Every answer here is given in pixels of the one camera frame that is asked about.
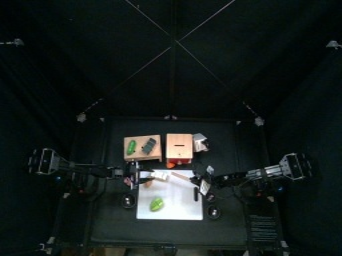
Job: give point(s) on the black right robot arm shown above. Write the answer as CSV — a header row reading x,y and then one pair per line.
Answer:
x,y
268,171

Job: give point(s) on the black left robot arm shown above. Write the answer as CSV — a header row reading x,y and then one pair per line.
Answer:
x,y
81,167

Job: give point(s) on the wooden knife holder block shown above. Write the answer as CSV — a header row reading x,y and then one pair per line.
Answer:
x,y
178,150

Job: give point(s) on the brown toy egg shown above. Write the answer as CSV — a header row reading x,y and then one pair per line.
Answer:
x,y
149,183

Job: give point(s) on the white sliced toy block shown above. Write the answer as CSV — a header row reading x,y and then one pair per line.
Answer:
x,y
161,175

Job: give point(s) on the wooden tray box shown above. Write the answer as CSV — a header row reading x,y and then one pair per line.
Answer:
x,y
141,156

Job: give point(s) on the small black bowl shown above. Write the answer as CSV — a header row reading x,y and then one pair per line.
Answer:
x,y
129,201
212,198
213,212

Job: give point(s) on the small orange toy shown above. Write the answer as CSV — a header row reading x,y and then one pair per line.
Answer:
x,y
170,165

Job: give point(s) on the light green leafy toy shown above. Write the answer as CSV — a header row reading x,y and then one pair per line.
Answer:
x,y
157,204

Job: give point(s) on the green toy vegetable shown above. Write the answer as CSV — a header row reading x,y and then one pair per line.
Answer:
x,y
132,147

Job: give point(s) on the dark grey flat toy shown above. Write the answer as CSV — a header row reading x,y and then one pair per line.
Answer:
x,y
149,146

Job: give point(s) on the white cutting board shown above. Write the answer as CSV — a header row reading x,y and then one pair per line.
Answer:
x,y
178,206

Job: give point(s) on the grey metal frame bracket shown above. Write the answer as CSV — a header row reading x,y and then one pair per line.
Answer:
x,y
170,117
333,44
82,117
260,121
17,42

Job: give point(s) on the black vertical frame pole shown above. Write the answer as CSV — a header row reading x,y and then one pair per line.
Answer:
x,y
172,83

